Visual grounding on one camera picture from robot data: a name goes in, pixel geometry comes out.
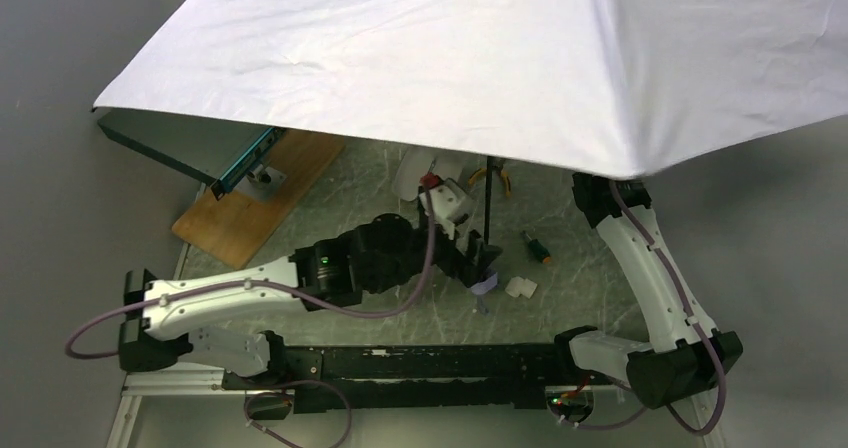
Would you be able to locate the yellow handled pliers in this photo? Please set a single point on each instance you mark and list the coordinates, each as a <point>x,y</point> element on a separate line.
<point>497,170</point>

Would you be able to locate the dark network switch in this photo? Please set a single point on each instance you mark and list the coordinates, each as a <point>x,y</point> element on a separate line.
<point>215,152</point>

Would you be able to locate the green handled screwdriver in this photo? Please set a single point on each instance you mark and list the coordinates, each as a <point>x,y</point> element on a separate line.
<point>538,251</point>

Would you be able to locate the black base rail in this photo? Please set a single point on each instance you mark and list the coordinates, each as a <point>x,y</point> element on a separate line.
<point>523,376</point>

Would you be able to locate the wooden board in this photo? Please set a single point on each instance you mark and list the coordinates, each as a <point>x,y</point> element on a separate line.
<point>234,227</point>

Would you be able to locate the metal switch stand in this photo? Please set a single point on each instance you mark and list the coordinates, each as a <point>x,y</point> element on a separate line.
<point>262,182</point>

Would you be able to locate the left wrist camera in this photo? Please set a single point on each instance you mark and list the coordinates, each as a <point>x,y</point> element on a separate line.
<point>446,202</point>

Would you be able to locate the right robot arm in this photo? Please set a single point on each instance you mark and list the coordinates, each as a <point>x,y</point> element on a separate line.
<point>686,354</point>

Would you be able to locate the purple umbrella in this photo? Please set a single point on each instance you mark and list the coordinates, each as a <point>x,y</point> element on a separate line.
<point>619,88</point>

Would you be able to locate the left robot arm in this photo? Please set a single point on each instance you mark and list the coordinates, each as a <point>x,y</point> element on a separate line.
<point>173,320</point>

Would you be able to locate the white pipe elbow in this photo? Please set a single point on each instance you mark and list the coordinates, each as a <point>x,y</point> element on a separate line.
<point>521,287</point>

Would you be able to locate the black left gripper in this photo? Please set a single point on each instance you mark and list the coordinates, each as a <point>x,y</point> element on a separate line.
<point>477,259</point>

